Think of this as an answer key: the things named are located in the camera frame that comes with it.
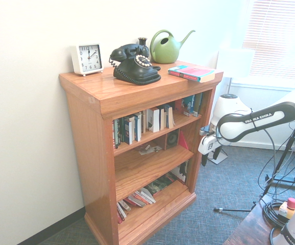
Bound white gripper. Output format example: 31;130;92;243
198;134;222;167

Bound red and teal paperback book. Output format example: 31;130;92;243
167;65;216;83

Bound red folder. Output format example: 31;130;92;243
178;131;190;151

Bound white book with black figures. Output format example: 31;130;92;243
172;160;189;184

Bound wooden speaker box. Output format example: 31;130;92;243
165;128;180;150

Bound blue Thailand travel book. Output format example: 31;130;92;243
189;93;202;117

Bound white air purifier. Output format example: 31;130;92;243
210;93;252;143

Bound large blue cover book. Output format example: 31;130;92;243
164;104;176;130

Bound dark green red large book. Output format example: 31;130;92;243
144;173;179;197

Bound red book with figures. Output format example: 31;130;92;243
174;98;192;117

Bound loose printed papers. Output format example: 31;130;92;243
138;143;163;156

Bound white paperback book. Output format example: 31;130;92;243
147;107;161;133

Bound white slim paperback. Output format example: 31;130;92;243
137;187;156;205

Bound dark blue spine book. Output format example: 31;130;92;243
133;113;142;142

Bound dark wooden table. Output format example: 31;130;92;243
223;195;295;245

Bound red and white paperback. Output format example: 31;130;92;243
127;191;148;208

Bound white and blue spine book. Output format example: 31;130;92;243
123;116;133;145

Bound yellow red emergency stop button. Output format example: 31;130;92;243
279;198;295;220

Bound dark green spine book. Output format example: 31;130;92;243
115;117;125;148

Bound grey white paperback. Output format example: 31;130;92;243
116;200;132;224

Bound black vintage telephone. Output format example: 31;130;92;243
108;43;162;86

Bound green plastic watering can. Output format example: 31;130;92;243
150;29;196;64

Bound wooden bookshelf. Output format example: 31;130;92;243
58;60;224;245

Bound black ceramic vase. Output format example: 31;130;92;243
137;37;150;56

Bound white window blinds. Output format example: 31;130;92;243
242;0;295;77

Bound white square alarm clock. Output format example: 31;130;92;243
72;43;104;77

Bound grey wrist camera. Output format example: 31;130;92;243
199;125;214;136

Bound grey camera cable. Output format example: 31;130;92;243
206;109;279;184

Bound black coiled cable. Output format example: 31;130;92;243
261;199;291;229

